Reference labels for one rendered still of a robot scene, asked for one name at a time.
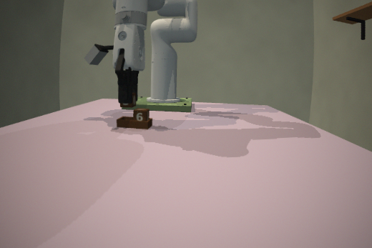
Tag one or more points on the brown wooden number cube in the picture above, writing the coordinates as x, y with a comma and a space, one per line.
141, 114
133, 102

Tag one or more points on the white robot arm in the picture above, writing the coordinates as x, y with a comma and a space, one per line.
163, 33

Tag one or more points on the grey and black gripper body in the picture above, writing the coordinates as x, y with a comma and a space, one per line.
133, 44

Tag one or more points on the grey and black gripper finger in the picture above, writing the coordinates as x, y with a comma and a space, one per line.
134, 82
124, 80

